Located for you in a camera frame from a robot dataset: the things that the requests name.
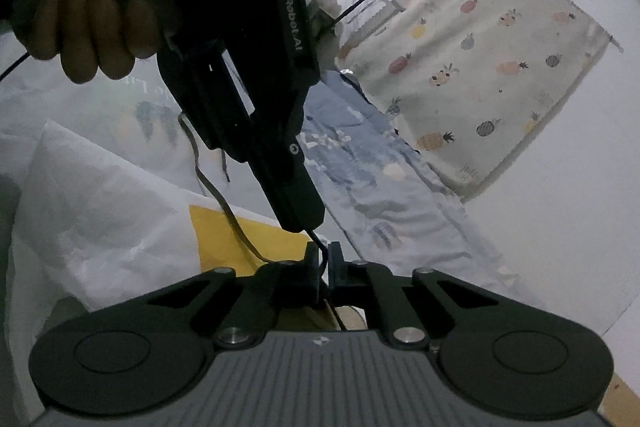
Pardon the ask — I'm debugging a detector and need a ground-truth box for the brown shoelace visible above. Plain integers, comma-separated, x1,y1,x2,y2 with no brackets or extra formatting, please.
177,113,333,308

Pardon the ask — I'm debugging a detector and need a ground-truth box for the pineapple print curtain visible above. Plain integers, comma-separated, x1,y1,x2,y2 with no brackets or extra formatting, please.
334,0,626,204

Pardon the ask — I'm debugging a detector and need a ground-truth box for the beige suede shoe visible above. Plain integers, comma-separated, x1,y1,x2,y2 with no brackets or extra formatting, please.
277,302,368,334

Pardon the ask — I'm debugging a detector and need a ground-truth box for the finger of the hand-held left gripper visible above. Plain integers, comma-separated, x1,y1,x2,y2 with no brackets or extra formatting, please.
249,138,327,233

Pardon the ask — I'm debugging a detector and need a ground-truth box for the blue printed quilt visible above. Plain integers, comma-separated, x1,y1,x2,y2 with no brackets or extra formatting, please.
295,71,523,293

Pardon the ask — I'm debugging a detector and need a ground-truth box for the black cable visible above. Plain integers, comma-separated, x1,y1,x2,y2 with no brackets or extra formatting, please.
0,49,28,82

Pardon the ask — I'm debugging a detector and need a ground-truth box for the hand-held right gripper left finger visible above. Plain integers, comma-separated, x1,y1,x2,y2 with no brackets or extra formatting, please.
145,242,322,350

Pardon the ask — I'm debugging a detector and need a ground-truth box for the white and yellow plastic bag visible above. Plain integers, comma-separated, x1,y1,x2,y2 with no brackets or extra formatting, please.
7,121,326,313

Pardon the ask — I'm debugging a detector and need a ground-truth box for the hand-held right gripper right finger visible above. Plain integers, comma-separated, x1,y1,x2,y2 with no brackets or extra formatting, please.
328,242,499,349

